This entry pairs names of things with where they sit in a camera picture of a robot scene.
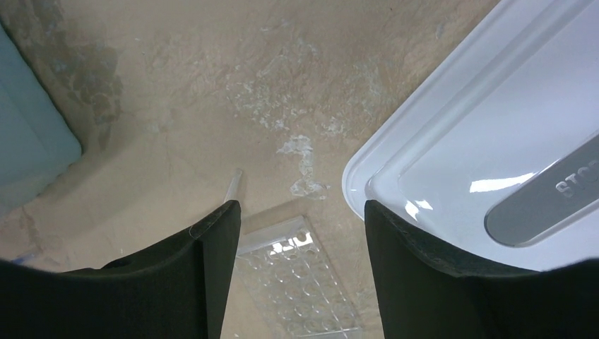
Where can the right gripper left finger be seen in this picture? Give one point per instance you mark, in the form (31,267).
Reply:
(175,288)

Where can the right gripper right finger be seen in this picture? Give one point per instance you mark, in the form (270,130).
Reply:
(429,288)

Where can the clear well plate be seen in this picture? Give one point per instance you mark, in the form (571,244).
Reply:
(293,284)

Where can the clear glass funnel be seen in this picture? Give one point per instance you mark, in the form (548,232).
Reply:
(233,188)

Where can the white tub lid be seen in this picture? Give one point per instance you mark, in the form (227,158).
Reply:
(497,151)

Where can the teal plastic tub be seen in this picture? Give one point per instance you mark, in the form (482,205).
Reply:
(36,143)

